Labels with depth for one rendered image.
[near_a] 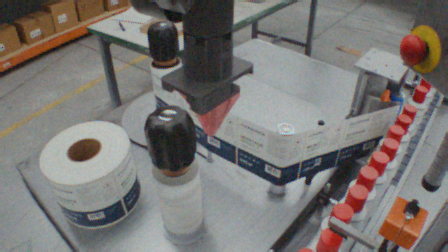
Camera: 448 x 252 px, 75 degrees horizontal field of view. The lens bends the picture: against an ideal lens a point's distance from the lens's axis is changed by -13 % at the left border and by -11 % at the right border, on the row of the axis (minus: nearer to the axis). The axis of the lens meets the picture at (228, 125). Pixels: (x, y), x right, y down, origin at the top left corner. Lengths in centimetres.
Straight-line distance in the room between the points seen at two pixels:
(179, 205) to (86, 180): 19
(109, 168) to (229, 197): 28
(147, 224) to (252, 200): 24
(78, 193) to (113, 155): 10
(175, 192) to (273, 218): 26
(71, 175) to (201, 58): 42
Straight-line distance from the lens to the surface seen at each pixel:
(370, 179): 58
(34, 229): 91
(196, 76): 38
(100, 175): 67
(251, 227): 73
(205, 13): 34
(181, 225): 65
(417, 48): 42
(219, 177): 82
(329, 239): 48
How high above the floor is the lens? 148
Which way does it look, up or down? 38 degrees down
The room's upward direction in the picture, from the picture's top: straight up
